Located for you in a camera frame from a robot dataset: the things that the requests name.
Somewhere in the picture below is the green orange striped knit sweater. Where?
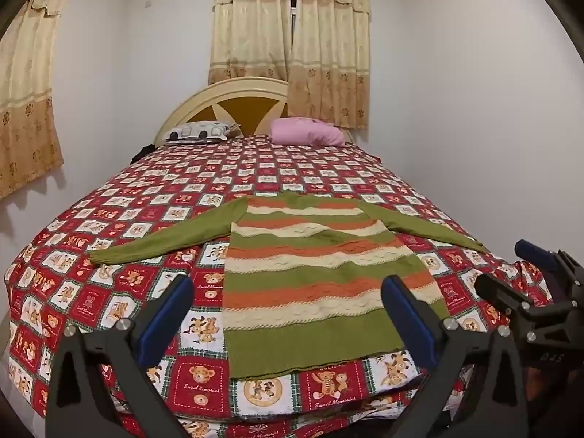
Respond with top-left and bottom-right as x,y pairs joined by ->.
89,193 -> 485,380

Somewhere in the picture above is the dark object beside bed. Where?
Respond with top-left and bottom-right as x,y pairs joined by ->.
130,143 -> 158,165

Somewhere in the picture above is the cream wooden headboard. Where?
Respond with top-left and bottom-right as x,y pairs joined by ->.
154,77 -> 354,147

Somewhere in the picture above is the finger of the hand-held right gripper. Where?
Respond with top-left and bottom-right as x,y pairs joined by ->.
515,239 -> 569,275
474,274 -> 535,316

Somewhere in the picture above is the white patterned pillow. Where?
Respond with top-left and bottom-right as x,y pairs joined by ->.
164,121 -> 240,146

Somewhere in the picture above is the pink pillow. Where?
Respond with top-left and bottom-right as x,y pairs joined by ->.
268,118 -> 347,147

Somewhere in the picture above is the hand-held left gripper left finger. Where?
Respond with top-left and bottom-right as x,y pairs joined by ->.
45,275 -> 195,438

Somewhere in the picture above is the beige floral side curtain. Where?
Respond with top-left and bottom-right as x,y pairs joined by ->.
0,0 -> 77,200

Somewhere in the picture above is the beige floral curtain panel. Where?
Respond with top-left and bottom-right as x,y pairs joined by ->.
287,0 -> 371,129
208,0 -> 299,87

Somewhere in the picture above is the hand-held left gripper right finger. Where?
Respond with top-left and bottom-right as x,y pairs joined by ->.
381,276 -> 532,438

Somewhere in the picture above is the red bear printed blanket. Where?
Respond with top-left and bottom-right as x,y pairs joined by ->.
4,134 -> 555,438

